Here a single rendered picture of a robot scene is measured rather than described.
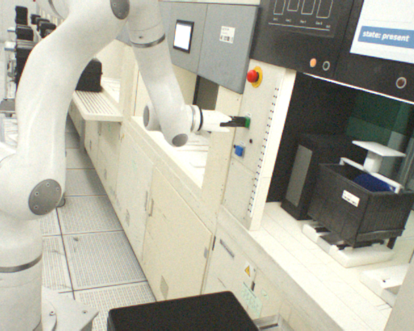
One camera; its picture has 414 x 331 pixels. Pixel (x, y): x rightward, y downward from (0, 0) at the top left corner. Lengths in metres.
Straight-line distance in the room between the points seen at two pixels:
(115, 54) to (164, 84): 3.04
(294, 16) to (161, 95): 0.42
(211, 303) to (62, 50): 0.60
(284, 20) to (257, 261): 0.73
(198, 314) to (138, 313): 0.14
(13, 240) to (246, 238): 0.73
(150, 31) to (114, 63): 3.11
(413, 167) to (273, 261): 0.92
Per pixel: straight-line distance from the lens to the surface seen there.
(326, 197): 1.29
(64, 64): 0.81
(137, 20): 0.97
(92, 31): 0.79
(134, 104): 2.61
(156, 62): 1.02
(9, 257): 0.88
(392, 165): 1.95
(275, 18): 1.23
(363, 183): 1.38
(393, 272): 1.28
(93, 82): 3.50
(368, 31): 0.95
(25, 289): 0.93
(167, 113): 1.03
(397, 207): 1.29
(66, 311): 1.08
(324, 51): 1.04
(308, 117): 1.51
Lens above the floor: 1.47
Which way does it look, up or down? 19 degrees down
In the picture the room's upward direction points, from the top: 10 degrees clockwise
